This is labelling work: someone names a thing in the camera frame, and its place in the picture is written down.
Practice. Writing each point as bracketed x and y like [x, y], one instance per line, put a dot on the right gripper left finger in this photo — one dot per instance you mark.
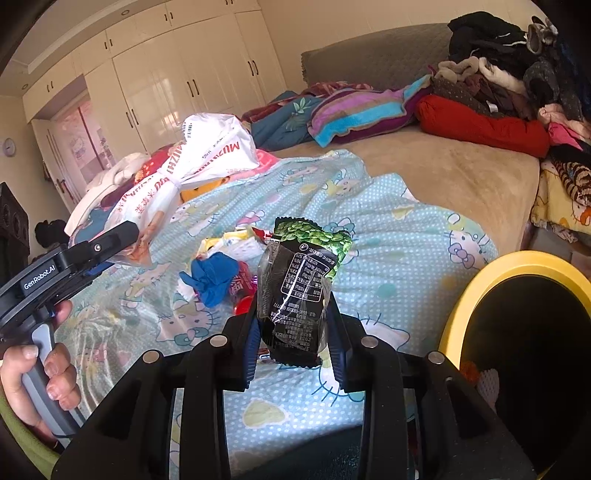
[128, 435]

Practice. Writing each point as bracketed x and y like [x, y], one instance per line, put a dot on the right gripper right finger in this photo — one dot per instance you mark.
[421, 418]

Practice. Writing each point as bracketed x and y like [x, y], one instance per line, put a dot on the purple foil candy wrapper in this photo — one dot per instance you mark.
[241, 286]

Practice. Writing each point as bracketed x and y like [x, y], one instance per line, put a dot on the black green snack packet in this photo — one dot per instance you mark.
[294, 286]

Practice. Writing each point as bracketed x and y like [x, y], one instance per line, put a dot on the white printed plastic bag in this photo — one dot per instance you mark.
[212, 145]

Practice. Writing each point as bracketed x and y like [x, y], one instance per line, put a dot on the red plastic bottle cap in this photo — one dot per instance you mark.
[243, 305]

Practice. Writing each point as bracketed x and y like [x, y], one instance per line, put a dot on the green sleeve left forearm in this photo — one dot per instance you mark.
[41, 456]

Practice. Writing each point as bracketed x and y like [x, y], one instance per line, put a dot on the white foam net sleeve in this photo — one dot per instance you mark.
[488, 387]

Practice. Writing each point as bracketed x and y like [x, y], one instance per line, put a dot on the red crumpled wrapper in bin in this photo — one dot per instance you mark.
[470, 372]

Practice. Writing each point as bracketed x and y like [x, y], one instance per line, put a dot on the black bin with yellow rim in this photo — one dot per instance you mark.
[527, 315]

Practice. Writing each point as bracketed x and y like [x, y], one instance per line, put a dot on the light blue Hello Kitty blanket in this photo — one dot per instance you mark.
[407, 267]

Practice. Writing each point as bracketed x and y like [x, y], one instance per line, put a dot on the blue crumpled glove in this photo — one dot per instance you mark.
[210, 278]

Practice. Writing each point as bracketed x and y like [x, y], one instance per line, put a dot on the yellow white snack wrapper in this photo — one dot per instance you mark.
[240, 245]

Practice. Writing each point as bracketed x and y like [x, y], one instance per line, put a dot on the beige bed sheet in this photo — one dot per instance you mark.
[494, 187]

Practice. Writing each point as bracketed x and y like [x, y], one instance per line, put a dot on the yellow cartoon blanket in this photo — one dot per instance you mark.
[562, 201]

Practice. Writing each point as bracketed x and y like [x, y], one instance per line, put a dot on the red folded cushion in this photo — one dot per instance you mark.
[450, 119]

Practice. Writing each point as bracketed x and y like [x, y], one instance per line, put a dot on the white glossy wardrobe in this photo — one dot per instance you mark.
[148, 72]

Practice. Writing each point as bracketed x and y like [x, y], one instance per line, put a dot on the dark blue leaf blanket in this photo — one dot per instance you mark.
[287, 126]

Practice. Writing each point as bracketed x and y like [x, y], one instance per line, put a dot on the purple striped blanket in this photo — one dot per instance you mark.
[349, 115]

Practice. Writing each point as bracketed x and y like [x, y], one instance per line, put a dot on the pile of mixed clothes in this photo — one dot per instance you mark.
[501, 70]

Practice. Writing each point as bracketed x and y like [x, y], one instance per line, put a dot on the grey padded headboard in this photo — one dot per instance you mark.
[387, 59]

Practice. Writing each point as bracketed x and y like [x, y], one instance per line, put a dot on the round wall clock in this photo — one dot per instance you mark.
[8, 147]

